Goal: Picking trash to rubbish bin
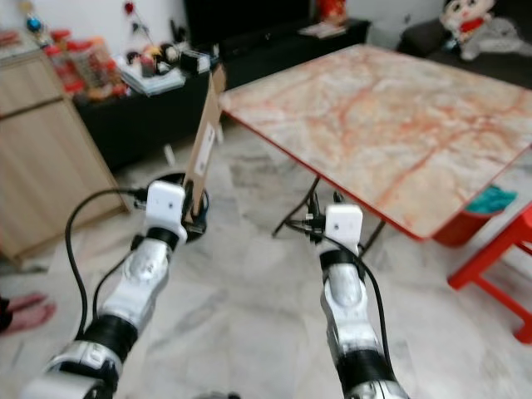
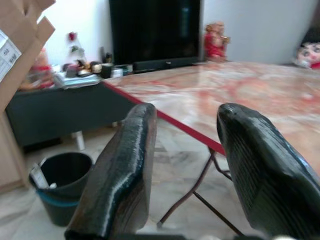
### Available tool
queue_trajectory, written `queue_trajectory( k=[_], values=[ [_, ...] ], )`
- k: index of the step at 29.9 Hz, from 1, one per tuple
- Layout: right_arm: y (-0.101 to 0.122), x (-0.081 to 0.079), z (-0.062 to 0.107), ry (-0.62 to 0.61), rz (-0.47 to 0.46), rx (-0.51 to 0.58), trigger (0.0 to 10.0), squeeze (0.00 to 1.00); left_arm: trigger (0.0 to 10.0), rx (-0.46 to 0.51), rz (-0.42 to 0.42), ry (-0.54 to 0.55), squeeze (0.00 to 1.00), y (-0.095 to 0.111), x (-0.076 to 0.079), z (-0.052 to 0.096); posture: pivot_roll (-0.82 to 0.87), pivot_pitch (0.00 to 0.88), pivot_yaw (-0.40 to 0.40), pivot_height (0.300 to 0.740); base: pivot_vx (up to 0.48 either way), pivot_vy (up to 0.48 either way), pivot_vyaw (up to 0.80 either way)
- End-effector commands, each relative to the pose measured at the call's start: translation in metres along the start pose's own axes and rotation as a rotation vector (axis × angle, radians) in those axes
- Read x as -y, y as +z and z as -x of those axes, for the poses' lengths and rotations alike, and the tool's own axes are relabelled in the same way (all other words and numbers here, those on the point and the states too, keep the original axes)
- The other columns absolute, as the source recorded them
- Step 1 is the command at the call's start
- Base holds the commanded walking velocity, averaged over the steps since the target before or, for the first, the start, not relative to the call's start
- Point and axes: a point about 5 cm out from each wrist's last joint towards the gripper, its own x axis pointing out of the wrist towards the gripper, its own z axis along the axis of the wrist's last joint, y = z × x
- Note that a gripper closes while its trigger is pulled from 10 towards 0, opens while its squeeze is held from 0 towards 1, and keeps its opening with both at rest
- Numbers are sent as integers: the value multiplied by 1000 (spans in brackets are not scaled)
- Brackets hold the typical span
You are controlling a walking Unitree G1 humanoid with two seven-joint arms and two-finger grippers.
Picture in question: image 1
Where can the brown cardboard piece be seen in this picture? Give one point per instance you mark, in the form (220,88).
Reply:
(204,137)

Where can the black box with white label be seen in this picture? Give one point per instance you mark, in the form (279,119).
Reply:
(194,61)

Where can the stack of white papers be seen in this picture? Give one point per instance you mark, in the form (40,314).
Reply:
(154,81)

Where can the light wooden cabinet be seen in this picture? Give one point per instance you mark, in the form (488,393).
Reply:
(50,158)

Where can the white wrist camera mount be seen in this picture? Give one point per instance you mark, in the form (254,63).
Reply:
(166,206)
(343,226)

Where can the flat book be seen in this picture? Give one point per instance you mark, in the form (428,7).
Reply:
(322,30)

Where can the red rose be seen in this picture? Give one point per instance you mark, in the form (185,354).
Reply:
(130,8)

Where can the red ornament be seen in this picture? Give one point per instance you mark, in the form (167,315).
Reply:
(332,10)

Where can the small dark figurines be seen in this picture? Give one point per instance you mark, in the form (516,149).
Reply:
(150,58)

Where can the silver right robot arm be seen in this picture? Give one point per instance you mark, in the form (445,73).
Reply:
(347,307)

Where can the red stool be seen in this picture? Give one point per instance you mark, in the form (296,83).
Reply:
(495,258)

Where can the teal cloth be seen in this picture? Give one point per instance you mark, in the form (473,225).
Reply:
(490,201)

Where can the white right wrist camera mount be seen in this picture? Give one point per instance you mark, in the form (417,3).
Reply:
(343,226)

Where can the red plastic bucket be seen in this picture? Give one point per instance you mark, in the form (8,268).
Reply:
(461,226)

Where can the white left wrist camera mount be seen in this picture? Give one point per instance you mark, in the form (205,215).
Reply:
(166,206)

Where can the blue ball ornament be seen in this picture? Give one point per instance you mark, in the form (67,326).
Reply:
(34,25)

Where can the black low tv console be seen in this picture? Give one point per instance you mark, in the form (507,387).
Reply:
(133,125)

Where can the marble top folding table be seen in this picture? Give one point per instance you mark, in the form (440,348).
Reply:
(374,129)

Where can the plush doll with red scarf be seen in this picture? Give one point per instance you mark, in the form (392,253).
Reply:
(478,29)

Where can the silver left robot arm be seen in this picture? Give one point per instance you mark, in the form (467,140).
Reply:
(145,283)

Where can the black television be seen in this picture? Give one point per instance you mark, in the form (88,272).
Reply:
(249,23)

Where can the dark sofa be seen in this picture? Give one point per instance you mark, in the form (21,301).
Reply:
(424,41)

